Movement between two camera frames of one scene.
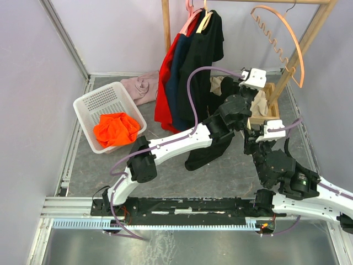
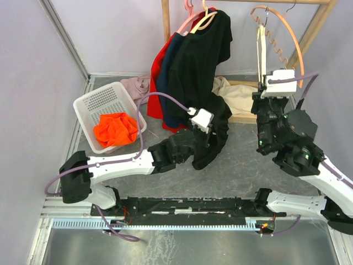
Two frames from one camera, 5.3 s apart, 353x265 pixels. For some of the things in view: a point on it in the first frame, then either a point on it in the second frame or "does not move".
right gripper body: [251, 146] → [266, 109]
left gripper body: [248, 95] → [201, 137]
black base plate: [128, 207] does not move
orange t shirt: [115, 129] does not move
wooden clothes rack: [271, 93] does not move
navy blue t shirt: [172, 80] → [163, 78]
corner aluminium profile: [65, 37] does not move
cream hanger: [249, 124] → [261, 32]
